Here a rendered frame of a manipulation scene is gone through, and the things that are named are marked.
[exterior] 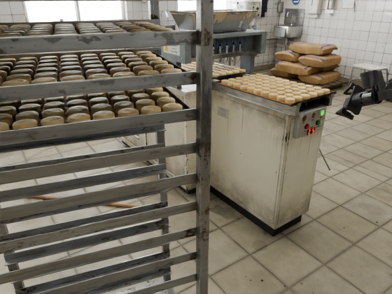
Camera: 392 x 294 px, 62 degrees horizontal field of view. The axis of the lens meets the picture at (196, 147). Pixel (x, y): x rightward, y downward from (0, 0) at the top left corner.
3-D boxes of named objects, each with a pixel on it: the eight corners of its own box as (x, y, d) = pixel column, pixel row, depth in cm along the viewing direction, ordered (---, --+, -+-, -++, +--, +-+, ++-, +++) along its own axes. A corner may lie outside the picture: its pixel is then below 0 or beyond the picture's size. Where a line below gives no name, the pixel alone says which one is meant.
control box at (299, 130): (291, 137, 180) (294, 113, 174) (318, 128, 193) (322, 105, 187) (297, 139, 177) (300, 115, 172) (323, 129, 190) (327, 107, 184)
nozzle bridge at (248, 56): (160, 82, 236) (157, 32, 222) (234, 70, 275) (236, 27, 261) (185, 92, 212) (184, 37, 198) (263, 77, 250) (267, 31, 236)
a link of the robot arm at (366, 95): (374, 104, 120) (387, 102, 122) (371, 86, 120) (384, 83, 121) (360, 107, 127) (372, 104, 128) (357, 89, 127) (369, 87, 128)
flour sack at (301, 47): (286, 52, 566) (287, 42, 560) (300, 49, 591) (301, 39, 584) (324, 57, 517) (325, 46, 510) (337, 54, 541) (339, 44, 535)
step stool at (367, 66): (388, 96, 507) (396, 66, 488) (368, 100, 490) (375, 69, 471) (364, 89, 544) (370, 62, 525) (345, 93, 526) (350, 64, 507)
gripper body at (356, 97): (343, 108, 132) (356, 106, 125) (352, 86, 133) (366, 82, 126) (355, 115, 134) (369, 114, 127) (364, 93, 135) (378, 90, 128)
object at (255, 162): (206, 192, 258) (207, 79, 221) (238, 179, 276) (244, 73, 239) (273, 241, 206) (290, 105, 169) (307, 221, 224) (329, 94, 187)
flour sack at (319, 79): (318, 86, 518) (319, 77, 511) (296, 81, 547) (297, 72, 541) (342, 80, 558) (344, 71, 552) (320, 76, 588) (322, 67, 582)
